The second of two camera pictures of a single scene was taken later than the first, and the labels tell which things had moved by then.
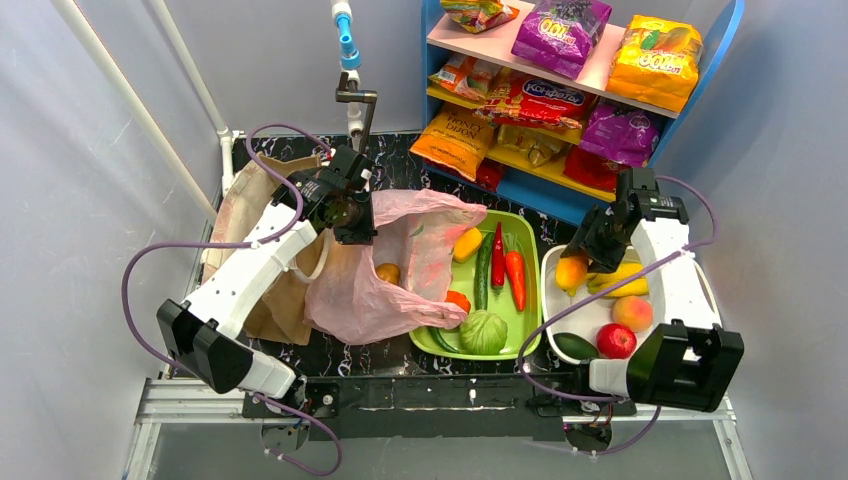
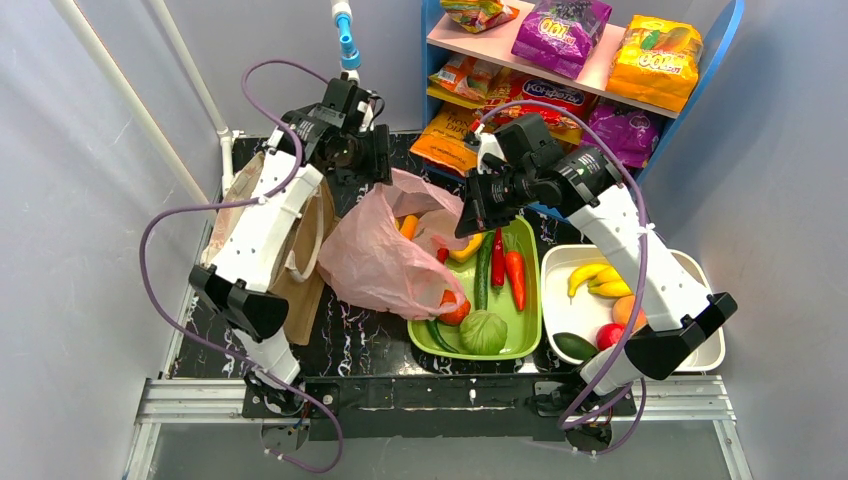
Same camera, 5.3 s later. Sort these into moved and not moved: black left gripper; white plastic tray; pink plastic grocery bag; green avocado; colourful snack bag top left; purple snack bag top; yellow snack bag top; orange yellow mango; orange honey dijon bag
Moved: orange yellow mango; pink plastic grocery bag; black left gripper
Not moved: yellow snack bag top; purple snack bag top; green avocado; orange honey dijon bag; white plastic tray; colourful snack bag top left
